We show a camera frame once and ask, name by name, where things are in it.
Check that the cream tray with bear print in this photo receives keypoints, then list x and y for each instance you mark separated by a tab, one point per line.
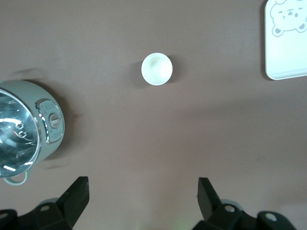
285	55

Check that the white plastic cup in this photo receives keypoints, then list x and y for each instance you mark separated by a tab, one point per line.
157	69

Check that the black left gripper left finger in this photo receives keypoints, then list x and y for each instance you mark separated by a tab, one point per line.
74	198

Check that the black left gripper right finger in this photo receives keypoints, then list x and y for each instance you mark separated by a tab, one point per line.
208	201

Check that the steel pot with glass lid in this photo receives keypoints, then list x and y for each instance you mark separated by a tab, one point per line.
50	119

